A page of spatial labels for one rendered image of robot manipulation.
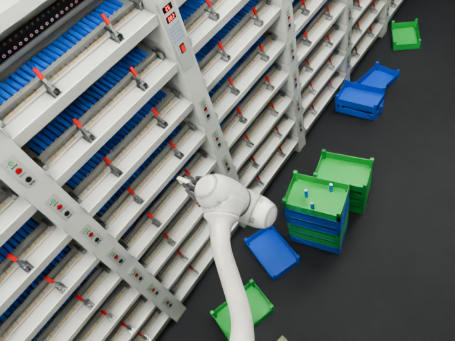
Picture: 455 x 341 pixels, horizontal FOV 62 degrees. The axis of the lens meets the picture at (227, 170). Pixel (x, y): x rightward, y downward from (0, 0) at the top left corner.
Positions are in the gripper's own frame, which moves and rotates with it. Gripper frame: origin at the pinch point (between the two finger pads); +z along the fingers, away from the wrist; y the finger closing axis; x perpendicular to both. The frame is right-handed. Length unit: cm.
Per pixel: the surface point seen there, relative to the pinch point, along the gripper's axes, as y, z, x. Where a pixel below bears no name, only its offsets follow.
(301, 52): 118, 27, -28
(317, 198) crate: 51, -11, -69
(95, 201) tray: -25.5, 17.5, 11.5
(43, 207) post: -38.2, 13.1, 26.6
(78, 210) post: -32.0, 15.5, 15.2
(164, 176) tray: 2.4, 21.6, -8.3
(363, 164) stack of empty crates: 93, -14, -87
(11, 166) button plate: -36, 9, 45
